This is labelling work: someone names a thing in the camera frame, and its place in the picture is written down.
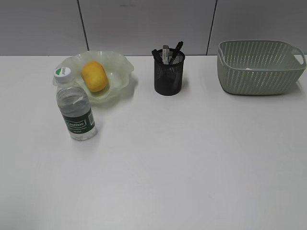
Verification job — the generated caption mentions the grey white eraser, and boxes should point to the grey white eraser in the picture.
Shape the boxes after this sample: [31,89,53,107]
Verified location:
[162,45,169,65]

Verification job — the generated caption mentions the black marker pen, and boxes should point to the black marker pen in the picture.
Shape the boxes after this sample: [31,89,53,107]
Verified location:
[169,49,178,65]
[175,41,183,53]
[152,49,163,64]

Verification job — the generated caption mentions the yellow mango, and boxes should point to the yellow mango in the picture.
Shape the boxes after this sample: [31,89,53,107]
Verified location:
[81,61,108,92]

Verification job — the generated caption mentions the clear water bottle green label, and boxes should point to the clear water bottle green label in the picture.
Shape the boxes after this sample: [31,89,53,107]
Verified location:
[54,67,97,141]

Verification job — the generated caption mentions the black mesh pen holder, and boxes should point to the black mesh pen holder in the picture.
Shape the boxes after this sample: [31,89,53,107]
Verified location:
[153,49,185,96]

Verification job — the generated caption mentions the pale green wavy plate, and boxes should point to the pale green wavy plate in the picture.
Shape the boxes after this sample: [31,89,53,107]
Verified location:
[56,51,134,106]

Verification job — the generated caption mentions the green woven plastic basket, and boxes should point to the green woven plastic basket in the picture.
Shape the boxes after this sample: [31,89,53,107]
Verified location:
[217,40,307,96]

